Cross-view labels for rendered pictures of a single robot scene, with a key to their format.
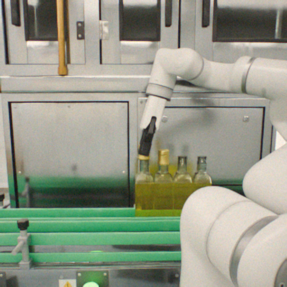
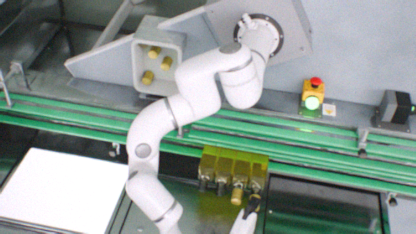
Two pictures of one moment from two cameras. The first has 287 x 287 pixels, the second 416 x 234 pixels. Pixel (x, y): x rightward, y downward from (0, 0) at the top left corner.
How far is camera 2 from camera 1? 90 cm
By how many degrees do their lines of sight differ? 39
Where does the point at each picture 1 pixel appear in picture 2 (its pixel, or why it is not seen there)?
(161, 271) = (257, 107)
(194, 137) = (195, 223)
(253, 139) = (137, 210)
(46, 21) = not seen: outside the picture
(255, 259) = (246, 55)
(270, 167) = (211, 102)
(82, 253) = (316, 129)
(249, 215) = (238, 75)
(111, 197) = (285, 194)
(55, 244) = (337, 138)
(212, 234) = (254, 74)
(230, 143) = not seen: hidden behind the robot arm
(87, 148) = not seen: outside the picture
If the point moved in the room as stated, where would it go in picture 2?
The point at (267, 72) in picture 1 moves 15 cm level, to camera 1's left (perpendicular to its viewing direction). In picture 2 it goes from (161, 196) to (217, 208)
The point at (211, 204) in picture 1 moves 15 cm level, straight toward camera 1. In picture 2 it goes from (249, 90) to (274, 44)
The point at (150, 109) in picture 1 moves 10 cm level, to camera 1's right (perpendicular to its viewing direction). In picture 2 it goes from (246, 225) to (213, 218)
